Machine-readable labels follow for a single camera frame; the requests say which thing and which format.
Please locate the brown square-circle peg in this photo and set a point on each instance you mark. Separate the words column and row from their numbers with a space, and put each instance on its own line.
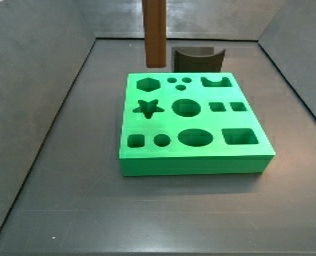
column 154, row 27

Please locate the green shape sorter block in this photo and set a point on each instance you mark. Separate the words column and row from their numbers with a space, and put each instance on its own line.
column 188, row 125

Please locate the dark grey curved block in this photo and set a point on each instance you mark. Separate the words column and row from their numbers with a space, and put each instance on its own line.
column 196, row 59

